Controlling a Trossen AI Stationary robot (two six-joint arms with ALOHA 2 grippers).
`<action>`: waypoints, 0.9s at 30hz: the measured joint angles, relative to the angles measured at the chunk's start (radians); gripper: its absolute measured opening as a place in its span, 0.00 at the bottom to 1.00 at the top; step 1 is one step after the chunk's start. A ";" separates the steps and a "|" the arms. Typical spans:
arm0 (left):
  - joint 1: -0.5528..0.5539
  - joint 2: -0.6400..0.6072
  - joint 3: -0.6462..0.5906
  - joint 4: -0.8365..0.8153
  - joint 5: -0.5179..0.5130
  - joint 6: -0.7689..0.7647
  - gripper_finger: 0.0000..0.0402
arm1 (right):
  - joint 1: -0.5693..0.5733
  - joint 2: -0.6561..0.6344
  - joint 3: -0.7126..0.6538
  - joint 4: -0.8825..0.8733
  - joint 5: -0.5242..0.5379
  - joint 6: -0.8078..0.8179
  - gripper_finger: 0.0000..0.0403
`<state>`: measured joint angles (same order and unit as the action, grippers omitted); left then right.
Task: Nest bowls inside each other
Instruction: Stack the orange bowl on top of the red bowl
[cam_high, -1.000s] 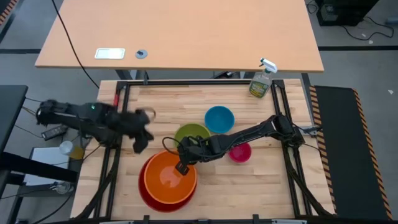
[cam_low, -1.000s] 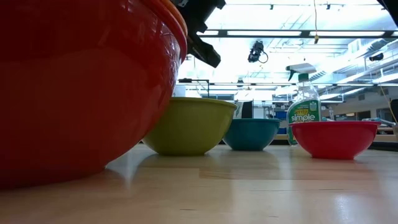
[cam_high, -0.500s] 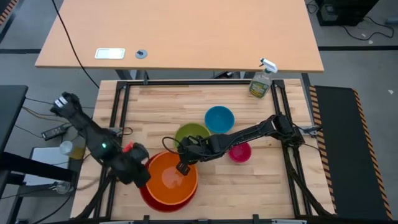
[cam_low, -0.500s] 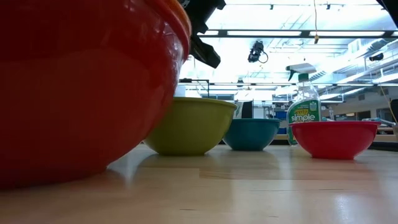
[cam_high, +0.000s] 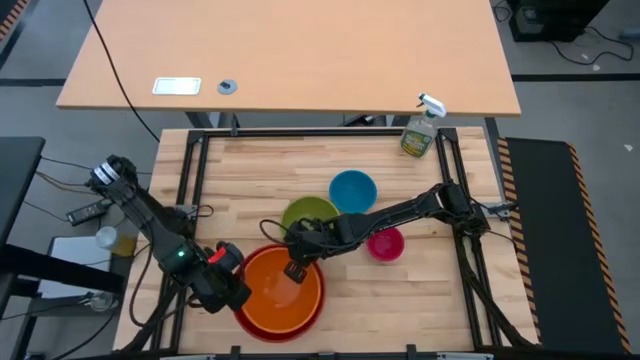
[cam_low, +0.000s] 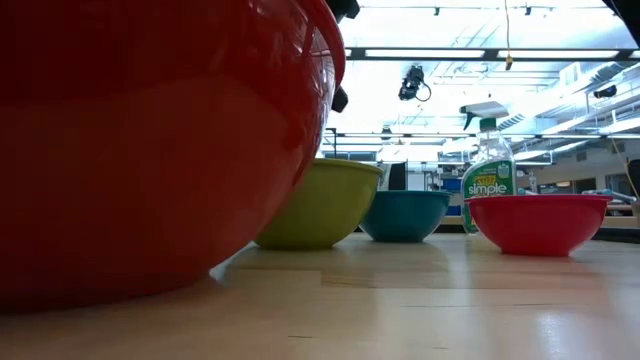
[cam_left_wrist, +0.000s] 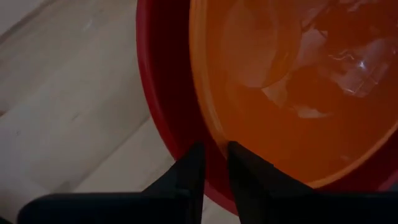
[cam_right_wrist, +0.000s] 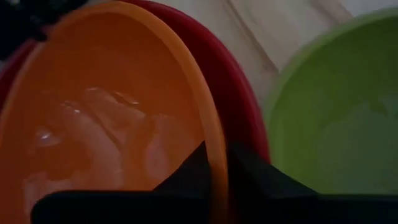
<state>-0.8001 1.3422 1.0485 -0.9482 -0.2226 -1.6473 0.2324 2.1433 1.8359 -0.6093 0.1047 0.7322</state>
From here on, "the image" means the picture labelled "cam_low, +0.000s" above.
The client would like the large red plastic bowl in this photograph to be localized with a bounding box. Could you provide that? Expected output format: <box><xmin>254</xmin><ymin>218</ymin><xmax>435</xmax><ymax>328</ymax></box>
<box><xmin>0</xmin><ymin>0</ymin><xmax>347</xmax><ymax>314</ymax></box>

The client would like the thin yellow slanted cable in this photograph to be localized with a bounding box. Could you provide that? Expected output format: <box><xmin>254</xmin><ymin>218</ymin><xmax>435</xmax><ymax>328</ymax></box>
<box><xmin>611</xmin><ymin>138</ymin><xmax>640</xmax><ymax>200</ymax></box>

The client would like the black overhead camera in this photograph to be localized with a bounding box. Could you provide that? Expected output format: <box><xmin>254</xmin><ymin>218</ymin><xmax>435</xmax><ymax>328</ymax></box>
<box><xmin>397</xmin><ymin>64</ymin><xmax>433</xmax><ymax>103</ymax></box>

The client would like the Simple Green spray bottle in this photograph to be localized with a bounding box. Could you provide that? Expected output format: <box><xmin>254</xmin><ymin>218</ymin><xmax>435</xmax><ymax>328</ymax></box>
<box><xmin>459</xmin><ymin>101</ymin><xmax>519</xmax><ymax>236</ymax></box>

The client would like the yellow hanging cable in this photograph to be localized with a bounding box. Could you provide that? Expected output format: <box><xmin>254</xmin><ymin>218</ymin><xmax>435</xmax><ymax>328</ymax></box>
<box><xmin>503</xmin><ymin>0</ymin><xmax>515</xmax><ymax>72</ymax></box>

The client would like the black standing panel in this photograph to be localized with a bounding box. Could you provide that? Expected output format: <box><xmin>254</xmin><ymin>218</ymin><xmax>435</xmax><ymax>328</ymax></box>
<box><xmin>388</xmin><ymin>161</ymin><xmax>409</xmax><ymax>192</ymax></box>

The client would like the small red plastic bowl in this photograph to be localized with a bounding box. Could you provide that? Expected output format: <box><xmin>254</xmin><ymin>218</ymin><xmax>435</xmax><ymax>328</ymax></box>
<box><xmin>464</xmin><ymin>193</ymin><xmax>614</xmax><ymax>258</ymax></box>

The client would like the black ceiling frame beam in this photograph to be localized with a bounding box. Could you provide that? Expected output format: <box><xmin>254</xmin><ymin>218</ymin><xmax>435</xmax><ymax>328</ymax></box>
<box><xmin>343</xmin><ymin>46</ymin><xmax>640</xmax><ymax>63</ymax></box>

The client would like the lime green plastic bowl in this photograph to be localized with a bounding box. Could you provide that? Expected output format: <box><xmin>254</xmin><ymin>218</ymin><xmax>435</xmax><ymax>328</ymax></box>
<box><xmin>254</xmin><ymin>158</ymin><xmax>385</xmax><ymax>252</ymax></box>

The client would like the teal plastic bowl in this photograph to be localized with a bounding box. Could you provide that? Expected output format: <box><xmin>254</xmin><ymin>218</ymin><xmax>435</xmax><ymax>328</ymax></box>
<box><xmin>358</xmin><ymin>189</ymin><xmax>454</xmax><ymax>245</ymax></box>

